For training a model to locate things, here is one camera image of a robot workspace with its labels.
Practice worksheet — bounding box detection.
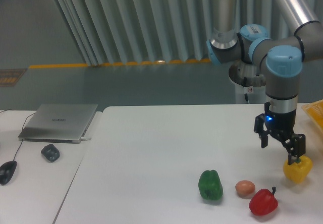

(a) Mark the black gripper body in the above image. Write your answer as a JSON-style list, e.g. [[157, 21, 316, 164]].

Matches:
[[254, 102, 296, 140]]

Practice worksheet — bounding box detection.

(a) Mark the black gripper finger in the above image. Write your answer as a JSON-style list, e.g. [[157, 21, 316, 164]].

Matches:
[[258, 129, 269, 148], [276, 131, 306, 165]]

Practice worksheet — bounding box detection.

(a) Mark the red bell pepper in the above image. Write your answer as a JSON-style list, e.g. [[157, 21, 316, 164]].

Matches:
[[249, 186, 278, 216]]

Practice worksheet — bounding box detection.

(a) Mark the black computer mouse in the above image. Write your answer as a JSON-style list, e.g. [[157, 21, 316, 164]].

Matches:
[[0, 160, 17, 186]]

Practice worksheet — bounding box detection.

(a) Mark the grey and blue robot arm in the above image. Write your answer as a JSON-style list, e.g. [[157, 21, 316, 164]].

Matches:
[[207, 0, 322, 164]]

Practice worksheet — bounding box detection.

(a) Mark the yellow plastic basket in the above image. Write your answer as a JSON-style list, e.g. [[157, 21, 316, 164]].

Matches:
[[302, 100, 323, 132]]

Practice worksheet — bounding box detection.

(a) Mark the yellow bell pepper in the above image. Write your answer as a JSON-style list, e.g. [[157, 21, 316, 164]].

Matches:
[[283, 155, 313, 184]]

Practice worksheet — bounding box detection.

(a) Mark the brown egg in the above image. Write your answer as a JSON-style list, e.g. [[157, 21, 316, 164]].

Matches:
[[235, 180, 255, 197]]

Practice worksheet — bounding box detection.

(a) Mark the green bell pepper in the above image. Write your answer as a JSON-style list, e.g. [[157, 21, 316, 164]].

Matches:
[[198, 170, 223, 201]]

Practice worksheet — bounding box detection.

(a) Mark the folding partition screen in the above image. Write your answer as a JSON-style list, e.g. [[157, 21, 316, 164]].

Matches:
[[57, 0, 322, 66]]

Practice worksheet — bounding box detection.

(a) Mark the silver laptop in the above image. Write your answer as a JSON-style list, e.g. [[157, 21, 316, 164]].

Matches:
[[19, 104, 97, 143]]

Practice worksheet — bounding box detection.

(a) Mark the black power adapter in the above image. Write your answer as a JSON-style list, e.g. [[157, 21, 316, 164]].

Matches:
[[41, 144, 60, 162]]

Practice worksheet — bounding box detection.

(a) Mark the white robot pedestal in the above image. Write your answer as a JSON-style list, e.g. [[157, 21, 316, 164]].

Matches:
[[229, 61, 266, 104]]

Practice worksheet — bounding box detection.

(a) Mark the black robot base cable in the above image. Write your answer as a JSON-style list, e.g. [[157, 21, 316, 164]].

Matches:
[[242, 77, 250, 104]]

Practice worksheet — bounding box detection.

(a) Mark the black mouse cable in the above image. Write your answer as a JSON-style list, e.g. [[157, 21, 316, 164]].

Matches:
[[0, 109, 37, 162]]

